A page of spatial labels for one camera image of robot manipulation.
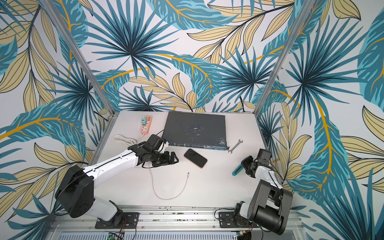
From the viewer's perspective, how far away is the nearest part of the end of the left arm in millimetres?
610

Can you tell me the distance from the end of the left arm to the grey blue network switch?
230 mm

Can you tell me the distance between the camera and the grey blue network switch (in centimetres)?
100
